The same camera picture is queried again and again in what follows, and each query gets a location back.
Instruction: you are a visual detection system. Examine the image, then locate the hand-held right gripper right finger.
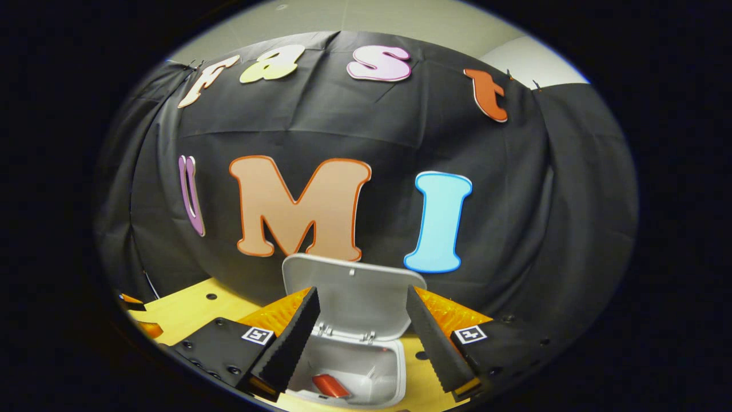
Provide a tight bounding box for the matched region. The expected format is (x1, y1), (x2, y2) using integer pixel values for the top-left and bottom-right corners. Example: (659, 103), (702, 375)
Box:
(405, 285), (572, 403)

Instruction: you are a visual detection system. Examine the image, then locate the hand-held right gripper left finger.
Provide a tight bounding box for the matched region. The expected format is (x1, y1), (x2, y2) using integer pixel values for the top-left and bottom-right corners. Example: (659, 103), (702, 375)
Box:
(166, 286), (321, 401)

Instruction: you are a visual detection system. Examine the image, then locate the red pop can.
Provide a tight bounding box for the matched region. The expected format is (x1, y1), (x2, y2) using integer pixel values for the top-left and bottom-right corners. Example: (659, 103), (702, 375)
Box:
(312, 374), (351, 399)

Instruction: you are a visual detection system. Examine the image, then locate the white desktop garbage bin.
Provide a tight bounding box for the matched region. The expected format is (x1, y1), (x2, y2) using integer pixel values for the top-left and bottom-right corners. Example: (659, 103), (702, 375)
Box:
(281, 253), (428, 408)

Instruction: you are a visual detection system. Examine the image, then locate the wooden desktop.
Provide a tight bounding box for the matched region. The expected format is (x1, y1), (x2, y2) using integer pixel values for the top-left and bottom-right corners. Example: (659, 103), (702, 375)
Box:
(127, 278), (475, 412)

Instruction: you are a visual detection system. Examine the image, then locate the black backdrop cloth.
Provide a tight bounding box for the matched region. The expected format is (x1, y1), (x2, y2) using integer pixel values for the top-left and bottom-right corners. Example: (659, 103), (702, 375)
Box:
(94, 30), (638, 344)

